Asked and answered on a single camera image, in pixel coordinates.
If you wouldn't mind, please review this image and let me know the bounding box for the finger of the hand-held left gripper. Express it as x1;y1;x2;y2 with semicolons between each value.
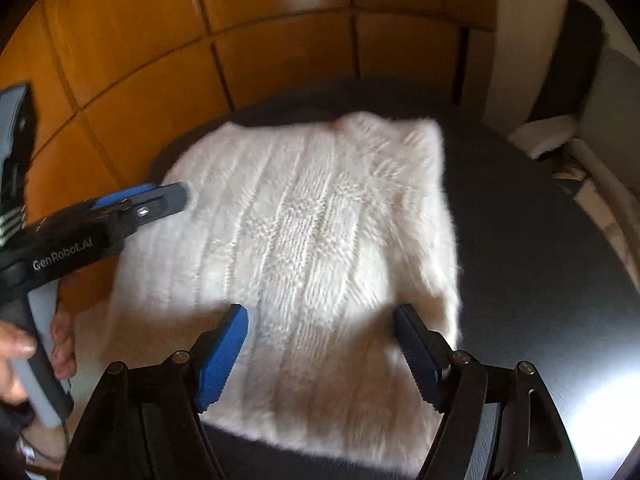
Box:
95;185;166;211
112;182;192;246

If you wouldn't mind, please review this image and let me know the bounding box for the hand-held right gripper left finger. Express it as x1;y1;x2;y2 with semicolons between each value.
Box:
67;304;250;480

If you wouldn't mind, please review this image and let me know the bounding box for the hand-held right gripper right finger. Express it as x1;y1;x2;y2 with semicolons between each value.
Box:
392;304;583;480

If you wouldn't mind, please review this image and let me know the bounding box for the cream knit sweater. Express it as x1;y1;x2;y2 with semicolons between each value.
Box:
75;110;463;476

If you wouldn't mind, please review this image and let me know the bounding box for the person's left forearm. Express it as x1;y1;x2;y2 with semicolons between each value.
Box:
0;400;68;480

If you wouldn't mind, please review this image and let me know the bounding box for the person's left hand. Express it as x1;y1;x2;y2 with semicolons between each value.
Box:
0;305;77;405

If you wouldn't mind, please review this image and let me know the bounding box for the grey folded garment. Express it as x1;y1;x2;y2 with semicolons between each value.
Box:
550;157;640;271

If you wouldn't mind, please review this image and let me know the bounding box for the black board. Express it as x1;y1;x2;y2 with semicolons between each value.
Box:
530;0;606;123

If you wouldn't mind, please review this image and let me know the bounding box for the grey yellow blue padded chair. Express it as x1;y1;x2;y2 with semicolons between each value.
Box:
507;45;640;261

